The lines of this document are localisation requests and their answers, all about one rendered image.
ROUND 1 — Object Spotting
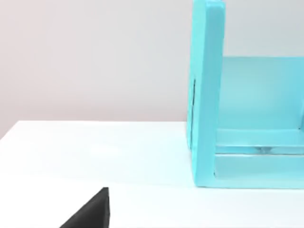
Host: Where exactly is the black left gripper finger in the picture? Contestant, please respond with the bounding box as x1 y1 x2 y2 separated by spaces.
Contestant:
58 187 111 228

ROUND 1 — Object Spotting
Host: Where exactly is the light blue rack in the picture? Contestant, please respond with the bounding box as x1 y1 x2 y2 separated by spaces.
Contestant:
186 0 304 192

